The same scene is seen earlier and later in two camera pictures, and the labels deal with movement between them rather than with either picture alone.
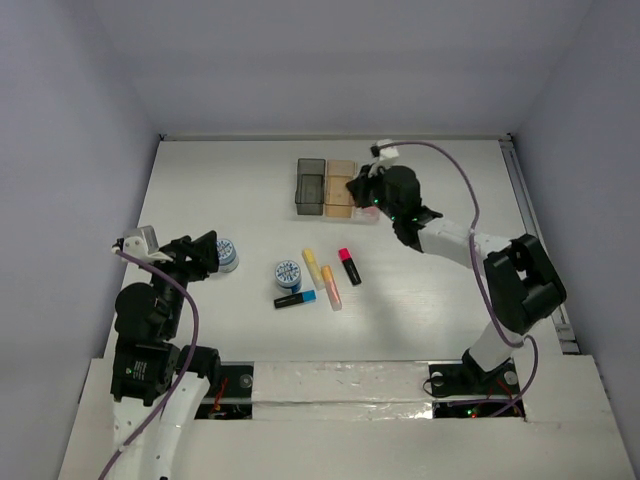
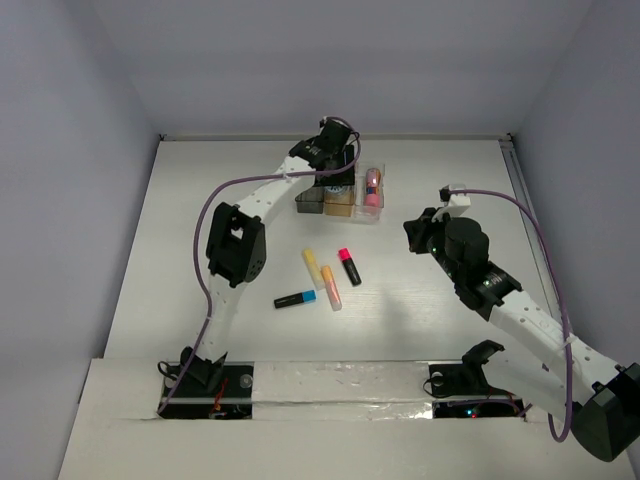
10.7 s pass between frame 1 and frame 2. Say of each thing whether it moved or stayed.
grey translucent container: stayed
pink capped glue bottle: moved
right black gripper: moved
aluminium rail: stayed
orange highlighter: stayed
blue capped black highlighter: stayed
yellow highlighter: stayed
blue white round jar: moved
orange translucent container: stayed
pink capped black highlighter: stayed
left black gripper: moved
